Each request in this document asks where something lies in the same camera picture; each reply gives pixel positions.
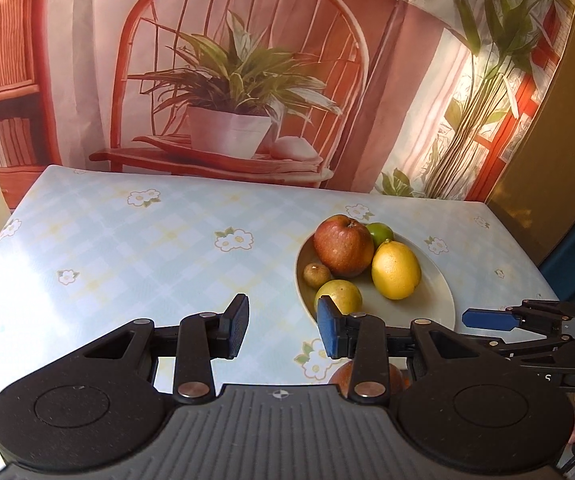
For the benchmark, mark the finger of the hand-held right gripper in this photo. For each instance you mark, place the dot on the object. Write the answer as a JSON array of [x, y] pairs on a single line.
[[507, 350], [487, 320]]

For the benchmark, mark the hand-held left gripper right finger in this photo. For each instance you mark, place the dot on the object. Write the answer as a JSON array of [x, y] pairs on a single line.
[[327, 327]]

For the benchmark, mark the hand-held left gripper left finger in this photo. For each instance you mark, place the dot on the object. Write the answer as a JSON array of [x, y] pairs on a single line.
[[235, 327]]

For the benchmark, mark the yellow green citrus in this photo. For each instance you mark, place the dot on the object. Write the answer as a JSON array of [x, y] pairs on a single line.
[[340, 292]]

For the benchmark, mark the small brown fruit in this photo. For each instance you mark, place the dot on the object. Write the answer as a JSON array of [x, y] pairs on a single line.
[[316, 275]]

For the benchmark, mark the dark red apple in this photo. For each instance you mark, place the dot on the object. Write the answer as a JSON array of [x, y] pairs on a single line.
[[342, 380]]

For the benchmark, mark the cream round plate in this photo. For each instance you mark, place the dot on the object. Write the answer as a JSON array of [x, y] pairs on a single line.
[[417, 305]]

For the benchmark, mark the tall red apple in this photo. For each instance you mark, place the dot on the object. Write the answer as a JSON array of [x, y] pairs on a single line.
[[343, 247]]

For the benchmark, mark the yellow lemon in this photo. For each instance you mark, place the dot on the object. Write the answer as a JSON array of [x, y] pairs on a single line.
[[396, 271]]

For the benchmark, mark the green apple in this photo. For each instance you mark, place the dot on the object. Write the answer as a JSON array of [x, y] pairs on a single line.
[[381, 234]]

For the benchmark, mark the printed wall backdrop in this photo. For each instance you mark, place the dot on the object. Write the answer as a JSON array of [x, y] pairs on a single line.
[[267, 35]]

